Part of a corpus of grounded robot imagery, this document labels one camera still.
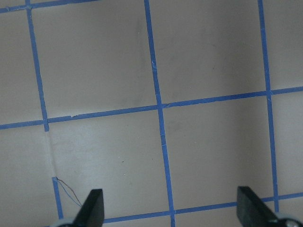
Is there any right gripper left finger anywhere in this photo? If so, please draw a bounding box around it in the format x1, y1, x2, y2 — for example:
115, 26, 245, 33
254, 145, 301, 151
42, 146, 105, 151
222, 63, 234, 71
72, 189, 105, 227

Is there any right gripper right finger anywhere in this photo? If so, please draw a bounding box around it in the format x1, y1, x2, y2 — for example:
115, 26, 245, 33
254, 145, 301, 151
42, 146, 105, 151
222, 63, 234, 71
236, 186, 280, 227

